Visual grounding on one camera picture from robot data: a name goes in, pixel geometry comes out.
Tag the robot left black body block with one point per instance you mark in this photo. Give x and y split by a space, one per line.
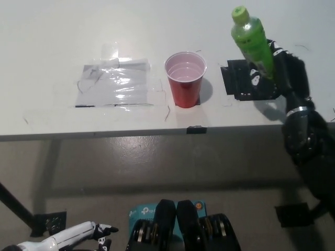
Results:
163 219

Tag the grey sheet under clear tape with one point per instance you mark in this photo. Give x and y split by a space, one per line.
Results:
117 86

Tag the teal tp-link box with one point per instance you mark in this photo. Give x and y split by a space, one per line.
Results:
141 213

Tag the red plastic cup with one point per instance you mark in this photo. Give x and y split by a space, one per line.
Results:
185 94

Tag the black tape piece, table edge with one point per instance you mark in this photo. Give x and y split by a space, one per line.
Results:
196 130

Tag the robot right black hand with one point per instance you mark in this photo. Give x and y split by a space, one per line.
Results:
293 75

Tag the black tape square patch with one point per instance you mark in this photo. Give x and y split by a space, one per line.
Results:
233 78

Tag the green bottle with green cap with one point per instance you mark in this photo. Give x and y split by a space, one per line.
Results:
251 39

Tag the black table leg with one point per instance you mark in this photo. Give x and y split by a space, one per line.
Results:
15 206

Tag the robot left white hand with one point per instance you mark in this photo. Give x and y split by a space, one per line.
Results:
70 234

